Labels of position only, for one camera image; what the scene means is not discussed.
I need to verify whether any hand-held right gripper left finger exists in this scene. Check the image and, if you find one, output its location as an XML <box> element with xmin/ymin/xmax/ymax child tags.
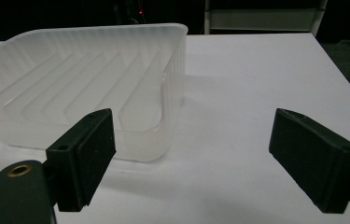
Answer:
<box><xmin>45</xmin><ymin>107</ymin><xmax>117</xmax><ymax>213</ymax></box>

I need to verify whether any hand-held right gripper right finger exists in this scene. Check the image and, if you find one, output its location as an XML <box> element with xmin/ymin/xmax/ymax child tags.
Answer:
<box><xmin>268</xmin><ymin>107</ymin><xmax>350</xmax><ymax>215</ymax></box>

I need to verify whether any translucent ribbed plastic basket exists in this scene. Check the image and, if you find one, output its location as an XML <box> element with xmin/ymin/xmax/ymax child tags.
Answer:
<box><xmin>0</xmin><ymin>22</ymin><xmax>189</xmax><ymax>163</ymax></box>

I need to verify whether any white metal shelf frame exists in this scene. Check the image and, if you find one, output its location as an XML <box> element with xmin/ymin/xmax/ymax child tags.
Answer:
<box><xmin>203</xmin><ymin>0</ymin><xmax>329</xmax><ymax>37</ymax></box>

